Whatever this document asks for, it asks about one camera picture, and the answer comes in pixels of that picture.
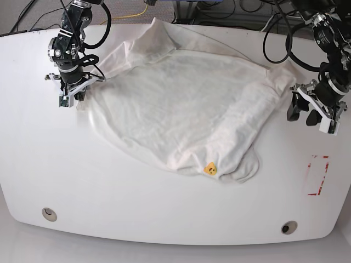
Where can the white printed t-shirt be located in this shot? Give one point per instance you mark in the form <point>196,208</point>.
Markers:
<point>182,102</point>

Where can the table cable grommet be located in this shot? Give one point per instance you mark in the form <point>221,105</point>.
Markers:
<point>49,214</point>
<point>289,227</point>

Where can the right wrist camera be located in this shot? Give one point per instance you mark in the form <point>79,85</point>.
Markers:
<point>65,100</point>

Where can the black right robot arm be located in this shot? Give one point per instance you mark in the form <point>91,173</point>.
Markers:
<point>67,50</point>

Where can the red tape rectangle marking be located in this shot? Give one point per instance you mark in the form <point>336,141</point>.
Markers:
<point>316,175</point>

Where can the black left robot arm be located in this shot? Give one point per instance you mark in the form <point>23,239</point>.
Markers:
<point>330,22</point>

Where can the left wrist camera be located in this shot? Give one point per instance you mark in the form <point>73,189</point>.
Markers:
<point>329,126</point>

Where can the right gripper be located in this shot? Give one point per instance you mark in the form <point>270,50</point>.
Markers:
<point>67,82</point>

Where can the left table cable grommet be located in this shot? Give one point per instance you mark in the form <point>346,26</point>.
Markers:
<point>49,214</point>

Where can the right table cable grommet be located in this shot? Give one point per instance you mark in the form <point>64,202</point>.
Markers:
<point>289,227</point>

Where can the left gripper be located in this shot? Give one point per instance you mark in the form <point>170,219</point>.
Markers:
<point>320,99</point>

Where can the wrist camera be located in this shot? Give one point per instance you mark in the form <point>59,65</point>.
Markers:
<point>65,100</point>
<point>329,126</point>

